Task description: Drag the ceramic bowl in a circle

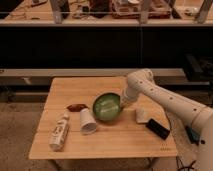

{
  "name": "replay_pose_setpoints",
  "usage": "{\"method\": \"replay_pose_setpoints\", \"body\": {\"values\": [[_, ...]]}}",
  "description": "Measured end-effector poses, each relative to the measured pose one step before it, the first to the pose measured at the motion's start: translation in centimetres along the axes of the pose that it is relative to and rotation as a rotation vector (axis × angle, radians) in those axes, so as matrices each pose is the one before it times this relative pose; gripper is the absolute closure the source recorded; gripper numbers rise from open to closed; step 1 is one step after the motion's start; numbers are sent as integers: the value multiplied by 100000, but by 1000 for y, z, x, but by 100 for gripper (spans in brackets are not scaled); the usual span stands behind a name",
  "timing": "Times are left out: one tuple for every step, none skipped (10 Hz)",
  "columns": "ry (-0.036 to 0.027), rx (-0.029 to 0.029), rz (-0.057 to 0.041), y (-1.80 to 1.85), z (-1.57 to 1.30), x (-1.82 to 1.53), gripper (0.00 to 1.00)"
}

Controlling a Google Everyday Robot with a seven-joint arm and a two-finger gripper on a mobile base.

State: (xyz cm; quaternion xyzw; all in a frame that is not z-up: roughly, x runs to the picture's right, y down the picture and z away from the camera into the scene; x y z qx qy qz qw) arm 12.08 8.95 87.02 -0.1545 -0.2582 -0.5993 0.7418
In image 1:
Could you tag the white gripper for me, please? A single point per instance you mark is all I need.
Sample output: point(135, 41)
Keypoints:
point(126, 99)

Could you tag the white wedge block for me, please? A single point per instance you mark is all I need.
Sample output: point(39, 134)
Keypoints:
point(141, 116)

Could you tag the white paper cup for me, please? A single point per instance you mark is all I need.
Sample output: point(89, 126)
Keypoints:
point(88, 124)

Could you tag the black rectangular box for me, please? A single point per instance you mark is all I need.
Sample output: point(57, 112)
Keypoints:
point(158, 129)

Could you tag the white bottle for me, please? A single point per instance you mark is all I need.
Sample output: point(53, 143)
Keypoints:
point(59, 133)

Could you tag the wooden table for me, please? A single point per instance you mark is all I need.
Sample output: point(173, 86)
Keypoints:
point(121, 139)

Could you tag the long wooden shelf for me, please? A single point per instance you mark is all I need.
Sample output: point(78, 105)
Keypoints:
point(106, 13)

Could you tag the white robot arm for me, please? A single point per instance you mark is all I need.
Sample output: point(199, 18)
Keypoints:
point(197, 115)

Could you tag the green ceramic bowl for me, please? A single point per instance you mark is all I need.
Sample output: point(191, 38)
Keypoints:
point(106, 107)

